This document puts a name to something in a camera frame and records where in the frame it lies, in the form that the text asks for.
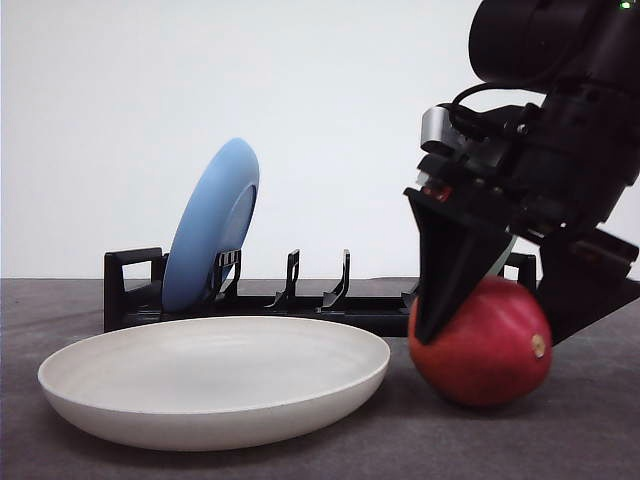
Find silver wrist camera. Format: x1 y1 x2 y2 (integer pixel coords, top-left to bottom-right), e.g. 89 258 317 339
420 106 467 146

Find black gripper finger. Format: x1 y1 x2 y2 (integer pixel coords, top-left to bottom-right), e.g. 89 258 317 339
404 187 516 345
537 228 640 346

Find white plate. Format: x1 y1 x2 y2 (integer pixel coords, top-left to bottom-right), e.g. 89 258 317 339
38 316 391 451

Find green plate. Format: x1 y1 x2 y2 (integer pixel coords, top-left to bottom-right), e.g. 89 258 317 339
482 234 518 278

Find blue plate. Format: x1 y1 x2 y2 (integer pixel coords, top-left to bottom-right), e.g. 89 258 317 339
162 138 260 313

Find red pomegranate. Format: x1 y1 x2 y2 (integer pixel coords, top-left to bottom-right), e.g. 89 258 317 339
408 277 553 406

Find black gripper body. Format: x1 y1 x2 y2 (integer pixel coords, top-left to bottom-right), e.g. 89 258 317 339
416 82 640 240

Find black cable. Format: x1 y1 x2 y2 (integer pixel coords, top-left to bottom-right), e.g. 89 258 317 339
450 82 550 109

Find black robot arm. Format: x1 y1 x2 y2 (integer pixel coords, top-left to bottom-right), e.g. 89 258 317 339
404 0 640 343

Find black dish rack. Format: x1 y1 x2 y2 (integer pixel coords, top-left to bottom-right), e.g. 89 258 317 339
104 248 537 337

